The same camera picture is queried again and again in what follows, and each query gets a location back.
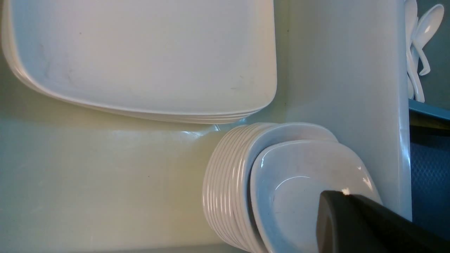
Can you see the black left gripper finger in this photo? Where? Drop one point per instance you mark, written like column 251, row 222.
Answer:
column 353, row 223

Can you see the white square side dish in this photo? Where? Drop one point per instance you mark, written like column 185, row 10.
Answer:
column 285, row 185

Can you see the large white square rice plate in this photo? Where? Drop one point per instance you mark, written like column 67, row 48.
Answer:
column 190, row 57

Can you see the stack of white small bowls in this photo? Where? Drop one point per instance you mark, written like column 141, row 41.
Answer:
column 225, row 197

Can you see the black serving tray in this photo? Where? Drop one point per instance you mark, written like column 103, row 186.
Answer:
column 430, row 179

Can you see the teal plastic spoon bin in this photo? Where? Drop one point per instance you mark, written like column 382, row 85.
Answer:
column 436, row 84

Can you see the pile of white spoons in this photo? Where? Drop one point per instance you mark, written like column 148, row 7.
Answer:
column 418, row 33

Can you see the stack of white square plates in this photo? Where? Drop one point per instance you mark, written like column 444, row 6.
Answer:
column 7, row 51

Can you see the large white plastic tub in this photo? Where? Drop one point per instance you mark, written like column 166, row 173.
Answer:
column 79, row 180

